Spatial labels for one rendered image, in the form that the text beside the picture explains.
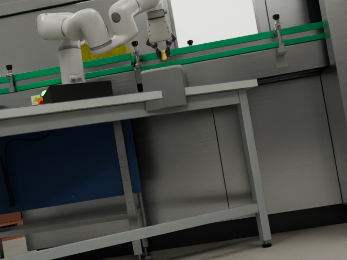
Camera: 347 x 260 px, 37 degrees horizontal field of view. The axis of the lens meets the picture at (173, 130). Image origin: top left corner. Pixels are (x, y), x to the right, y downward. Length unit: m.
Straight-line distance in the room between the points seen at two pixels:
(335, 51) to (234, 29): 0.57
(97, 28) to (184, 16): 0.84
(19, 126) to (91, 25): 0.48
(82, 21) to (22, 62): 0.99
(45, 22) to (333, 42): 1.18
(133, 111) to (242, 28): 0.79
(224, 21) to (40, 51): 0.97
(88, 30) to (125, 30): 0.14
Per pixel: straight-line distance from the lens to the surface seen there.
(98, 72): 2.41
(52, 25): 2.06
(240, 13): 2.66
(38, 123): 2.07
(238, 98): 2.34
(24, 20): 2.88
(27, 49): 2.85
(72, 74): 2.12
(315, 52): 2.46
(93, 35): 1.91
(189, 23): 2.65
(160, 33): 2.25
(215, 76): 2.41
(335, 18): 2.33
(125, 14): 1.94
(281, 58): 2.43
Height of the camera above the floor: 0.50
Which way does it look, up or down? 2 degrees up
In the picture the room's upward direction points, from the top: 9 degrees counter-clockwise
